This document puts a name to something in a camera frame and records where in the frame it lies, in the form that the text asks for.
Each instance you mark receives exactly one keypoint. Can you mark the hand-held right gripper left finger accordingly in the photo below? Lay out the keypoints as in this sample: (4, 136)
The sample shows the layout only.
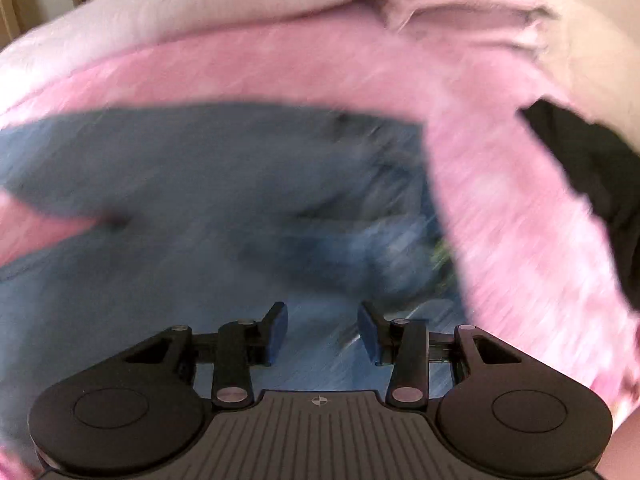
(276, 335)

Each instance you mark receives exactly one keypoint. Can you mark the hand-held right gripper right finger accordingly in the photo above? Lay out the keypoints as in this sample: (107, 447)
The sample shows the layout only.
(367, 335)

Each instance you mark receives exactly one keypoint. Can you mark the blue jeans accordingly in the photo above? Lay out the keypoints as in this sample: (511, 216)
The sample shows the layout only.
(200, 160)

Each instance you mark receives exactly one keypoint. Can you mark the pink rose blanket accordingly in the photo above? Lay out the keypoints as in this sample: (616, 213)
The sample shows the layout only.
(500, 185)

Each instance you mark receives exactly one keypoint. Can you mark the black garment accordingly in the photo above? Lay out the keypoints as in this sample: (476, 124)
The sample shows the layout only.
(590, 170)

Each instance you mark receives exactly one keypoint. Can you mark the striped white quilt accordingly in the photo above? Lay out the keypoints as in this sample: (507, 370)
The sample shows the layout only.
(200, 5)

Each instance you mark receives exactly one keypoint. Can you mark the purple pillow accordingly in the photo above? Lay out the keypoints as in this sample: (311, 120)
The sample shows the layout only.
(450, 5)

